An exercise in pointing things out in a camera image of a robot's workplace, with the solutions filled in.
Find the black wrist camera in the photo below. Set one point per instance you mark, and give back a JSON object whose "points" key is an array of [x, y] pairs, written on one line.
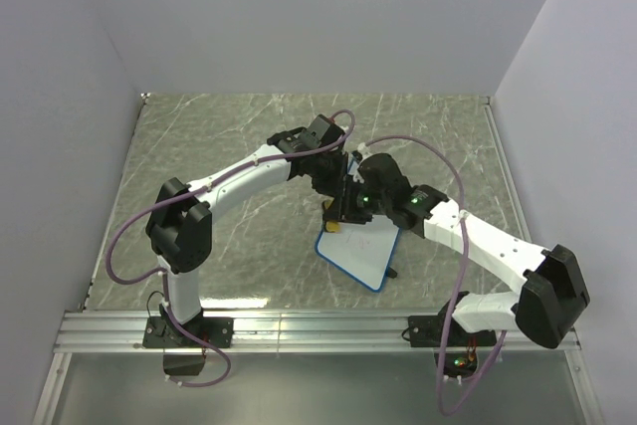
{"points": [[382, 175], [322, 131]]}

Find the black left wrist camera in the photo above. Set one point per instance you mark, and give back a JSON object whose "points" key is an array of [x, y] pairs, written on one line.
{"points": [[322, 131]]}

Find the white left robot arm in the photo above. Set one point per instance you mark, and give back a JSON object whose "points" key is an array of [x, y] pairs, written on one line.
{"points": [[181, 223]]}

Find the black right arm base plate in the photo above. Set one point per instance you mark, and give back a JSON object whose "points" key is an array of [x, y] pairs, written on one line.
{"points": [[426, 331]]}

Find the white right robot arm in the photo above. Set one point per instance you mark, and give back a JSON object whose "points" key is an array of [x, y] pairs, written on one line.
{"points": [[547, 292]]}

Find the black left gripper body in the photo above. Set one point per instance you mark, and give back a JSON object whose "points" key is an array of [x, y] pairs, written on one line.
{"points": [[326, 175]]}

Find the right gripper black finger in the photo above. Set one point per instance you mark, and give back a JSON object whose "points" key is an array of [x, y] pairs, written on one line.
{"points": [[352, 221], [331, 209]]}

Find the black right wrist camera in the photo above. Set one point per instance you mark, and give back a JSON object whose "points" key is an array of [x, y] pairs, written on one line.
{"points": [[382, 175]]}

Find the yellow whiteboard eraser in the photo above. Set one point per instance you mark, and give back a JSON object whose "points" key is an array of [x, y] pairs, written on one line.
{"points": [[328, 226]]}

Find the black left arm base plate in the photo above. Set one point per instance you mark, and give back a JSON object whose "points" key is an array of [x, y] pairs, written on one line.
{"points": [[161, 332]]}

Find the blue-framed whiteboard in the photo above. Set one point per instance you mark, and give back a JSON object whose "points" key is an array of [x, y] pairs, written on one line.
{"points": [[363, 252]]}

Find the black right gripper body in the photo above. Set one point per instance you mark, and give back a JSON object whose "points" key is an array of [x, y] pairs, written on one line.
{"points": [[358, 201]]}

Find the aluminium front rail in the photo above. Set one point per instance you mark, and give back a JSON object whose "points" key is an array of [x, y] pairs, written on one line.
{"points": [[341, 367]]}

